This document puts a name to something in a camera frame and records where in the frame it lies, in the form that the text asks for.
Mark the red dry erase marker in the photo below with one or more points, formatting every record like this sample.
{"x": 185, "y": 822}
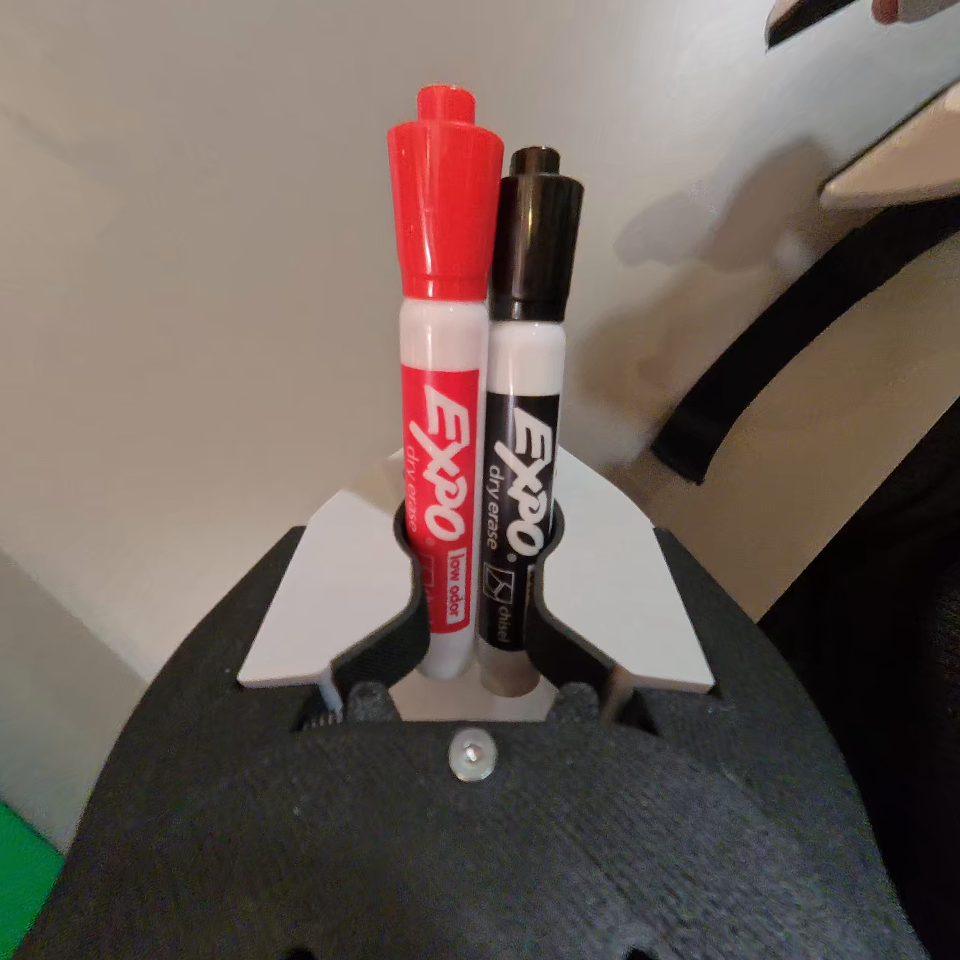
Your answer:
{"x": 442, "y": 225}

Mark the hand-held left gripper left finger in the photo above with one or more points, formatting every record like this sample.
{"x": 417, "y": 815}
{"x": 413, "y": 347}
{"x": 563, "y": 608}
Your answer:
{"x": 330, "y": 600}

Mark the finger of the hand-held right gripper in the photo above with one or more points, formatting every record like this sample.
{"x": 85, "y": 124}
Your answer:
{"x": 810, "y": 19}
{"x": 915, "y": 172}

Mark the black dry erase marker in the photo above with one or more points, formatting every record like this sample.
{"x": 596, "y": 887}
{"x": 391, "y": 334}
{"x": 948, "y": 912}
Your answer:
{"x": 525, "y": 450}

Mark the person's right hand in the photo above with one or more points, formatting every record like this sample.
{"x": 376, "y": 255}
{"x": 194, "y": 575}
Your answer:
{"x": 896, "y": 9}

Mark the green cloth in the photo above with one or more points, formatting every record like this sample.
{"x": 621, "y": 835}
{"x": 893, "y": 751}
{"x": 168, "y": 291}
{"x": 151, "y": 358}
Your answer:
{"x": 26, "y": 862}

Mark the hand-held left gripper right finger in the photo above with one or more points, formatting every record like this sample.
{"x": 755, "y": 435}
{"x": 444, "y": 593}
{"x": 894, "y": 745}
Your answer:
{"x": 622, "y": 600}

